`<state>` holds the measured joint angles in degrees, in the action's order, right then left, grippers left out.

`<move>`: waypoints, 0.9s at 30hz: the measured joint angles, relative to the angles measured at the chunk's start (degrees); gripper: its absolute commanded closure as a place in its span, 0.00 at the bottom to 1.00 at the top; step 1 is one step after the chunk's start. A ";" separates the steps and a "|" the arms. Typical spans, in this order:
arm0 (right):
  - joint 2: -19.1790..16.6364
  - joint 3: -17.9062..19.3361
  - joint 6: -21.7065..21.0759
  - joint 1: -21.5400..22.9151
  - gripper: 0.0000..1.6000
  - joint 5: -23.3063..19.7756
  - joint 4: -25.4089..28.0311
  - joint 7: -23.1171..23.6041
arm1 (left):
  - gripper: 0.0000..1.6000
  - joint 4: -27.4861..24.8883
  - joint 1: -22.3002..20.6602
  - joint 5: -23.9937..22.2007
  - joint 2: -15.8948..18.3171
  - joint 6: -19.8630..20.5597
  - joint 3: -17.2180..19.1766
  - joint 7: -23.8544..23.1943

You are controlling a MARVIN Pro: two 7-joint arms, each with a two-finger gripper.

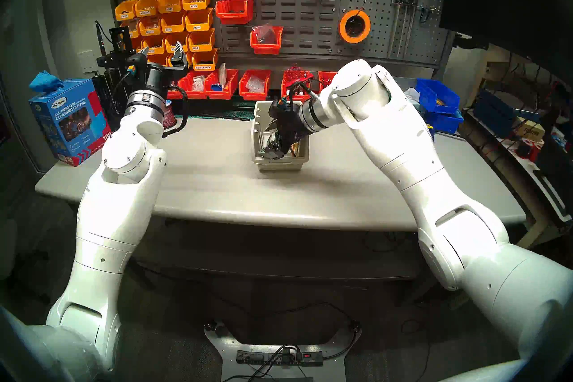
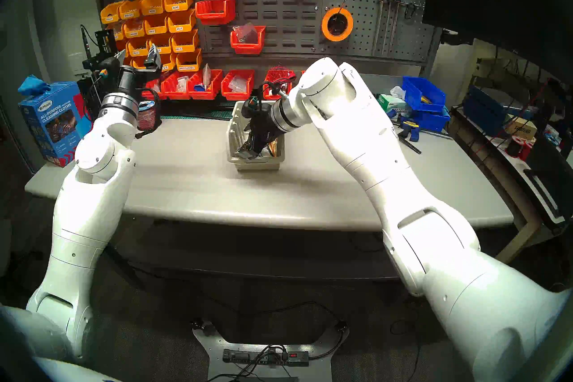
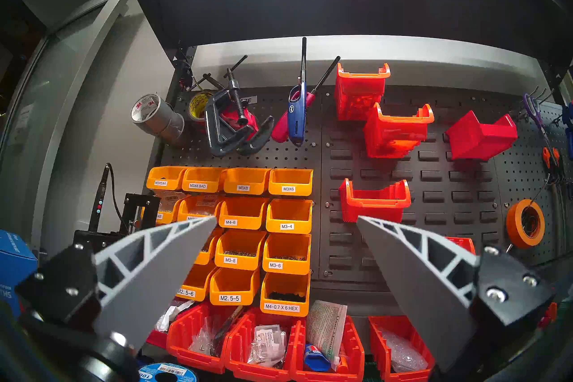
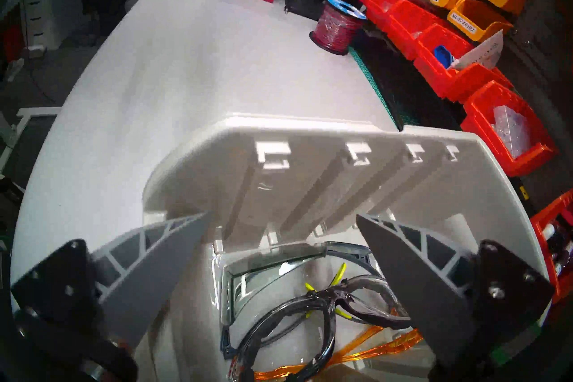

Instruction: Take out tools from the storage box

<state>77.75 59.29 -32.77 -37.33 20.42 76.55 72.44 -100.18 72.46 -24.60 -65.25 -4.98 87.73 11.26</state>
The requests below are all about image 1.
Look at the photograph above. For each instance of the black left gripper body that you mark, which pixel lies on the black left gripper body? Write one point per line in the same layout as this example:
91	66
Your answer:
157	77

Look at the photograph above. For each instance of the white wall plate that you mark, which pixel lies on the white wall plate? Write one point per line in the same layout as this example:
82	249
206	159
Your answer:
89	62

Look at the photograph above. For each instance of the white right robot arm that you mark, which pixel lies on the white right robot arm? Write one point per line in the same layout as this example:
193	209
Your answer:
447	188

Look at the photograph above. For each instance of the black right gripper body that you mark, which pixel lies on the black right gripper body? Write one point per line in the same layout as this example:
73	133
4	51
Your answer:
288	128

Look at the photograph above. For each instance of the tall clear plastic bag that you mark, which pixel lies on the tall clear plastic bag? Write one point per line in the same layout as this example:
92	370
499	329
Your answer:
222	76

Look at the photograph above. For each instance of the blue plastic bin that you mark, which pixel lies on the blue plastic bin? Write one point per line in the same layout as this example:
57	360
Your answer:
452	123
441	97

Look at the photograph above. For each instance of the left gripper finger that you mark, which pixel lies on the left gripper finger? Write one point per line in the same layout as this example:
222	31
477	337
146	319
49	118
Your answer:
178	61
144	54

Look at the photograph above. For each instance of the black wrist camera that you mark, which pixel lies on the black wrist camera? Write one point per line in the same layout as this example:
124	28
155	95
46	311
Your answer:
283	110
133	64

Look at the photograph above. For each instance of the grey workbench lower shelf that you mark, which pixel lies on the grey workbench lower shelf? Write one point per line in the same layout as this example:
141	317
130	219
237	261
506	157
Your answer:
286	262

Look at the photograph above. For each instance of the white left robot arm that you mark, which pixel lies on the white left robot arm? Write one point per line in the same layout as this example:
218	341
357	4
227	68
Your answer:
116	215

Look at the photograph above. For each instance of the clear plastic parts bag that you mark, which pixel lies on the clear plastic parts bag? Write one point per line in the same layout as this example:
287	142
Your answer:
256	83
198	83

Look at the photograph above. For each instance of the dark plastic parts bag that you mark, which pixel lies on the dark plastic parts bag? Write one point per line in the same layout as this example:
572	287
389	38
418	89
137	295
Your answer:
264	33

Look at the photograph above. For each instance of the blue cleaning cloths box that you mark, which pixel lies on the blue cleaning cloths box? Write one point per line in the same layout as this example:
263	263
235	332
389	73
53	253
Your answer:
67	126

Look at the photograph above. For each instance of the red spool blue label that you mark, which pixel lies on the red spool blue label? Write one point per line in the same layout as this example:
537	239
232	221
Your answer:
170	117

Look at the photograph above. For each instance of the dark blue crate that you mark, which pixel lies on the dark blue crate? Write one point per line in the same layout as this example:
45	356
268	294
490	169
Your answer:
492	110

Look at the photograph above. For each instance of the orange tape roll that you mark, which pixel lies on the orange tape roll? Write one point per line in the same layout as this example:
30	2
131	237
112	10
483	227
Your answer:
342	26

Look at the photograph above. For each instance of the black metal stand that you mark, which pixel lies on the black metal stand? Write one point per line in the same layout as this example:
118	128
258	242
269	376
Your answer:
112	41

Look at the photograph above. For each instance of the beige plastic storage bin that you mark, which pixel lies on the beige plastic storage bin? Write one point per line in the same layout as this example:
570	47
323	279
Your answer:
262	164

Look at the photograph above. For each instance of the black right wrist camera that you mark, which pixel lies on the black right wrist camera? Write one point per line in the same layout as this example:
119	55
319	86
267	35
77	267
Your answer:
283	110

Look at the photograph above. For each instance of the blue bar clamp yellow label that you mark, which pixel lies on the blue bar clamp yellow label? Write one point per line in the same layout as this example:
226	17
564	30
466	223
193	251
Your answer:
430	132

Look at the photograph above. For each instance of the small cardboard box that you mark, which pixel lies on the small cardboard box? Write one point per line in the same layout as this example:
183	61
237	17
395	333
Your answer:
530	130

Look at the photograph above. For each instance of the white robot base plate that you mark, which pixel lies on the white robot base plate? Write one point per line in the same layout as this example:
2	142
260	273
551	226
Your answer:
228	367

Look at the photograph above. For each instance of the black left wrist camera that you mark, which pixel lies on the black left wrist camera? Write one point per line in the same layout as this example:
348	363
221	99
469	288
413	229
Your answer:
133	64

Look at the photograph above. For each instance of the red thread spool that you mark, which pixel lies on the red thread spool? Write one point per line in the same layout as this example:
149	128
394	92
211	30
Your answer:
535	150

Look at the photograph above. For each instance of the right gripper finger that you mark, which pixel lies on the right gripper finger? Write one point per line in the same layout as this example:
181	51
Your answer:
273	126
272	148

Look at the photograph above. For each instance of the green white wipes box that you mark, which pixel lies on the green white wipes box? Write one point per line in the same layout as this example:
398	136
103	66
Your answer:
412	94

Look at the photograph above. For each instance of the black power strip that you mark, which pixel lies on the black power strip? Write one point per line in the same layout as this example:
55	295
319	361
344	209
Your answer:
264	358

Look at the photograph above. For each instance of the blue cleaning cloth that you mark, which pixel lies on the blue cleaning cloth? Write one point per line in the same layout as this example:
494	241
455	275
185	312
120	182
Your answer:
44	82

